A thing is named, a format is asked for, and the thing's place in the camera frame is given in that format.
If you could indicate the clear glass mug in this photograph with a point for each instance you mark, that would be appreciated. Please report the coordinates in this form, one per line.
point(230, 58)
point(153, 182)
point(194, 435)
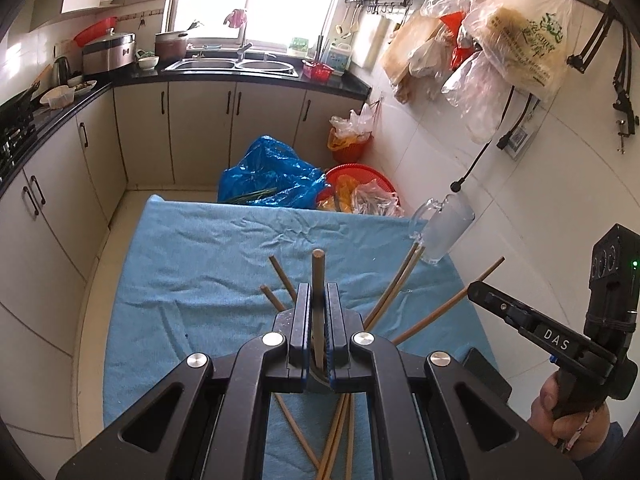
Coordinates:
point(440, 230)

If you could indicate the red plastic basin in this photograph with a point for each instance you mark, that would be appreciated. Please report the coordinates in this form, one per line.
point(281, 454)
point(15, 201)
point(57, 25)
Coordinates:
point(95, 32)

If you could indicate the white bag with green print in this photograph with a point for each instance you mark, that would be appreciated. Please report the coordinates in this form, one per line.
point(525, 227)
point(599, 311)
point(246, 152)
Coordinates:
point(525, 40)

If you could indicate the small red basket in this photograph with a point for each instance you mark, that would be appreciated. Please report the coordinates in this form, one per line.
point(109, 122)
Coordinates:
point(317, 71)

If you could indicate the pink cloth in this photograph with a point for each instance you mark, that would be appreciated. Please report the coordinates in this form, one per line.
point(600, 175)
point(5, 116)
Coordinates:
point(236, 18)

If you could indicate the white detergent bottle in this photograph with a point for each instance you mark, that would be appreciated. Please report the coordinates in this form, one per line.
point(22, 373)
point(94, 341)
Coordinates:
point(336, 57)

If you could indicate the red trash basket with bag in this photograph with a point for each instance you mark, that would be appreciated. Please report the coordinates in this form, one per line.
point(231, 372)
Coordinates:
point(350, 137)

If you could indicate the black gas stove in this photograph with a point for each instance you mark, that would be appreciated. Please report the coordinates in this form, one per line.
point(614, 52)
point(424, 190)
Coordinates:
point(15, 140)

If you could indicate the steel electric kettle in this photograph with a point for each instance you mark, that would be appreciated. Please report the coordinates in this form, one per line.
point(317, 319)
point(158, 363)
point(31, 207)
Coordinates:
point(62, 70)

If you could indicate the set of wooden chopsticks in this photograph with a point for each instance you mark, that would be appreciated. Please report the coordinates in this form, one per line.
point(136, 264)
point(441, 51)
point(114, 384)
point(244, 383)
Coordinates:
point(350, 440)

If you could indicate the green and white box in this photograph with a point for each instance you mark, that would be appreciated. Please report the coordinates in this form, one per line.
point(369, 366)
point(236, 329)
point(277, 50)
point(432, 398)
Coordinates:
point(299, 45)

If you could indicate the red plastic bag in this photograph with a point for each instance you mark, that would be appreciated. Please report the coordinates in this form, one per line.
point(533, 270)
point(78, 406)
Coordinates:
point(460, 35)

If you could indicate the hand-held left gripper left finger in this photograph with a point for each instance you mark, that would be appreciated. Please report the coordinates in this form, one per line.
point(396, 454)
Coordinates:
point(302, 325)

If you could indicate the blue table cloth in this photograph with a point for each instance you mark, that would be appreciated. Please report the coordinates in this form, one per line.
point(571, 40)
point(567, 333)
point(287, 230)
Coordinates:
point(200, 270)

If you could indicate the black frying pan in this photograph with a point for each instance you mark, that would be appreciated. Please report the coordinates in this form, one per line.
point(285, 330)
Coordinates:
point(17, 100)

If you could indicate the wall socket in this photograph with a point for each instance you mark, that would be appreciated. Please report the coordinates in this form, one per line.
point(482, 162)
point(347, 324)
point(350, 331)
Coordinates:
point(521, 141)

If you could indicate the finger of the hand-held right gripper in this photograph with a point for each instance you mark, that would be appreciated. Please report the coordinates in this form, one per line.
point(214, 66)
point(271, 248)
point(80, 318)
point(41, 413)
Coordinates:
point(500, 302)

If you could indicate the white plate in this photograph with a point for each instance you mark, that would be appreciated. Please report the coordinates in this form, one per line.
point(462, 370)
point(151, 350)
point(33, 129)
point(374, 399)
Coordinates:
point(84, 87)

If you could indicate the person's right hand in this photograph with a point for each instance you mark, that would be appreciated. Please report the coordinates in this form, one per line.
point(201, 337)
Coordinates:
point(545, 400)

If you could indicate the beige lower kitchen cabinets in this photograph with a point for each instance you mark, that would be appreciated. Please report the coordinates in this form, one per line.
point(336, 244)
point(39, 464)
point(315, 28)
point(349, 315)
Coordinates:
point(140, 130)

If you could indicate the steel faucet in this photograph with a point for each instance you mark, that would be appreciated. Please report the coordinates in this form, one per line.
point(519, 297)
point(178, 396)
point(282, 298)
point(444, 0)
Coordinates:
point(244, 51)

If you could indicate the small white bowl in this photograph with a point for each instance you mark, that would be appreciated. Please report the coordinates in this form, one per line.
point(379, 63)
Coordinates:
point(148, 62)

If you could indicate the dark grey perforated utensil holder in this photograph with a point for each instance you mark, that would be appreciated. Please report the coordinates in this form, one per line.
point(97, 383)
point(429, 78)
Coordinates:
point(320, 386)

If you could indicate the kitchen window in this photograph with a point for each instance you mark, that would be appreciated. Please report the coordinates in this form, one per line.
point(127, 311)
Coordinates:
point(280, 0)

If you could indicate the black kitchen countertop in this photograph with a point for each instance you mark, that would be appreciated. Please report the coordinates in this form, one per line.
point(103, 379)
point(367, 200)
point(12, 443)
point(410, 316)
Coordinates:
point(340, 86)

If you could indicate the clear plastic bag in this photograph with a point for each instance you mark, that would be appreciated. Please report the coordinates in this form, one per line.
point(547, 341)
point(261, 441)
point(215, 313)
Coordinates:
point(475, 95)

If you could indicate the white plastic food container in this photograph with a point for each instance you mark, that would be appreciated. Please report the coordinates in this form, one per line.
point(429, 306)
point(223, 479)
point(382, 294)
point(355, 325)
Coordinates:
point(57, 97)

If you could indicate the blue plastic bag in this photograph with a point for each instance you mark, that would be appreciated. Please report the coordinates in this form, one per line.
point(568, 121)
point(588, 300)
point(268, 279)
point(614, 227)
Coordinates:
point(270, 175)

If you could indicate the steel rice cooker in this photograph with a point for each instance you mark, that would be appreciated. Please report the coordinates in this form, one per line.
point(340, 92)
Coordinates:
point(107, 55)

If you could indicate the black box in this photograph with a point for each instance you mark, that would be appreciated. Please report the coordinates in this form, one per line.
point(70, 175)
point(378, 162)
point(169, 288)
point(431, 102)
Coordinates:
point(487, 375)

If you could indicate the brown cooking pot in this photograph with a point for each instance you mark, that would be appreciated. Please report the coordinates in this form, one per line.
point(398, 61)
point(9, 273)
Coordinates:
point(171, 47)

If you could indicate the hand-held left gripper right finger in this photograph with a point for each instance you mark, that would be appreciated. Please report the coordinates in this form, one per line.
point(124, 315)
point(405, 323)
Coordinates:
point(336, 325)

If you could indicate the hanging white spoon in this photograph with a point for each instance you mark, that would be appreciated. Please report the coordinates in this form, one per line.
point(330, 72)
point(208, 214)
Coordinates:
point(345, 27)

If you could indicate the large red floor basin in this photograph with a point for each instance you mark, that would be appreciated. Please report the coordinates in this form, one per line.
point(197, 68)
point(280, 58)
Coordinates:
point(350, 180)

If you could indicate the white cutting board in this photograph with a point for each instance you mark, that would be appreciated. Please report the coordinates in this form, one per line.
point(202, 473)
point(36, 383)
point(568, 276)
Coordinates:
point(377, 40)

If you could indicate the steel double sink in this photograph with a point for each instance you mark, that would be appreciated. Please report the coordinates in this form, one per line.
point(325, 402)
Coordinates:
point(225, 66)

